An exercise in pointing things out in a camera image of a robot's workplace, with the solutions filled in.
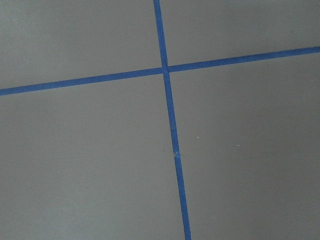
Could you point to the brown paper table cover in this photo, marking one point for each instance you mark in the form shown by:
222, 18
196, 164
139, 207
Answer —
159, 119

